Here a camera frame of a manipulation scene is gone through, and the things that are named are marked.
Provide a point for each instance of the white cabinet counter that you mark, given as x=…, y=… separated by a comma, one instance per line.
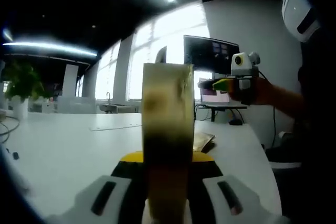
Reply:
x=76, y=106

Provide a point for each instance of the black wall monitor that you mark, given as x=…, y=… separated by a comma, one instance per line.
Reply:
x=202, y=56

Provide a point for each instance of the gold paper bag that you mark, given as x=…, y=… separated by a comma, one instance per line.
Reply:
x=168, y=119

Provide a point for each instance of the metal sink faucet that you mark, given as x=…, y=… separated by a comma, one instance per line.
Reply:
x=108, y=99

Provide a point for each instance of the white plant pot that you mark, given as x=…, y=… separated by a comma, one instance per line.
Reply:
x=21, y=108

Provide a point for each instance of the green potted plant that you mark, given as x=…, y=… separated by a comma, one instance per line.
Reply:
x=22, y=82

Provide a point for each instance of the pile of gold masks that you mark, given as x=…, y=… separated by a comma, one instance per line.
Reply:
x=203, y=141

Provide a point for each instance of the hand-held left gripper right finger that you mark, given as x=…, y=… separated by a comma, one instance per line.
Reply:
x=210, y=200

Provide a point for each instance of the black computer mouse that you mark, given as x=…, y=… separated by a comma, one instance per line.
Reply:
x=235, y=122

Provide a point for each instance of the open laptop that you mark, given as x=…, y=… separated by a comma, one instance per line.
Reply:
x=210, y=96

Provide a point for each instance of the large window with blinds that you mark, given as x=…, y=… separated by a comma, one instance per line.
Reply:
x=173, y=24

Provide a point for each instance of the white table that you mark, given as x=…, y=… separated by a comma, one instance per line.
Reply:
x=65, y=155

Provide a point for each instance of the person's right hand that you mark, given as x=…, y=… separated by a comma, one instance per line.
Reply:
x=265, y=93

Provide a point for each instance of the person in black shirt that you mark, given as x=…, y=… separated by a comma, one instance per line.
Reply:
x=320, y=103

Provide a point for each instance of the narrow window with blinds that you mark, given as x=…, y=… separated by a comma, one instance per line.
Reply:
x=107, y=77

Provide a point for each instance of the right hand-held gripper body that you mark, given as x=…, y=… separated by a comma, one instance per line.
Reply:
x=245, y=72

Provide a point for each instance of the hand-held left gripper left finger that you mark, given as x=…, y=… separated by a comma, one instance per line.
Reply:
x=120, y=197

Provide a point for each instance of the steel sink counter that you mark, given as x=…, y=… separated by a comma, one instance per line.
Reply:
x=118, y=108

